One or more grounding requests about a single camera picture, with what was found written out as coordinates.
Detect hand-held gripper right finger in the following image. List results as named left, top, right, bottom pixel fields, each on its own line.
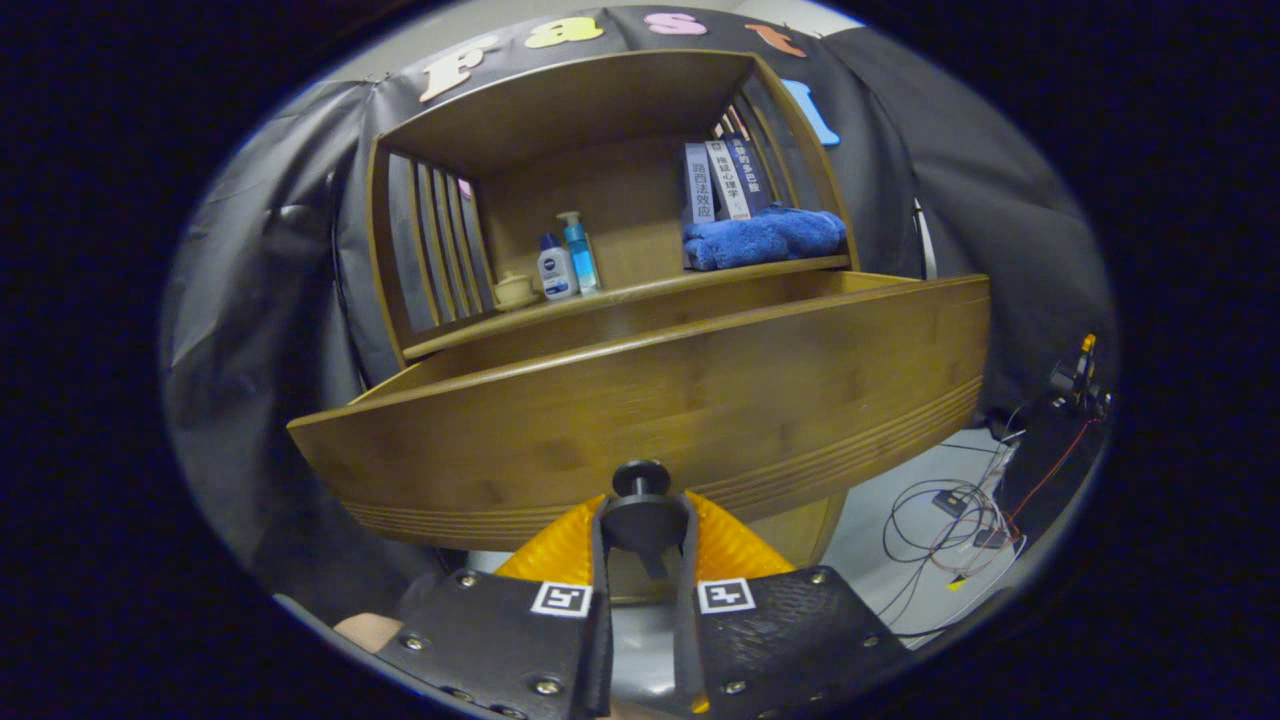
left=672, top=490, right=911, bottom=720

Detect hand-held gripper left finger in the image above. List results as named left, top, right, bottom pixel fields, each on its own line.
left=385, top=495, right=613, bottom=720

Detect wooden cabinet door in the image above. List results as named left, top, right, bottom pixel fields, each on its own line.
left=745, top=492, right=851, bottom=569

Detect wooden countertop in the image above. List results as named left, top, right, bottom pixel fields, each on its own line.
left=403, top=254, right=853, bottom=359

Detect wooden cabinet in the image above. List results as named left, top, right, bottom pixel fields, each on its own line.
left=288, top=50, right=991, bottom=601

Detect person's leg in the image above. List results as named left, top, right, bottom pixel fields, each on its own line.
left=333, top=612, right=403, bottom=656

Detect cream lidded teacup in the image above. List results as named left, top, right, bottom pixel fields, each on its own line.
left=492, top=270, right=541, bottom=311

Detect white bottle with blue cap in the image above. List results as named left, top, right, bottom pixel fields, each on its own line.
left=537, top=233, right=579, bottom=301

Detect blue pump bottle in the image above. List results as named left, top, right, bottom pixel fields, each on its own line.
left=557, top=211, right=601, bottom=295

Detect folded blue towel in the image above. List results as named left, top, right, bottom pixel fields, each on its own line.
left=683, top=205, right=848, bottom=272

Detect white book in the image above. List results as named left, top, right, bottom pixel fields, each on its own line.
left=706, top=140, right=751, bottom=221

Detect dark blue book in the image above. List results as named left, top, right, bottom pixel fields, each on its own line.
left=728, top=137, right=773, bottom=213

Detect floor cables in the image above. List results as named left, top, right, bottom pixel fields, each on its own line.
left=880, top=405, right=1101, bottom=641

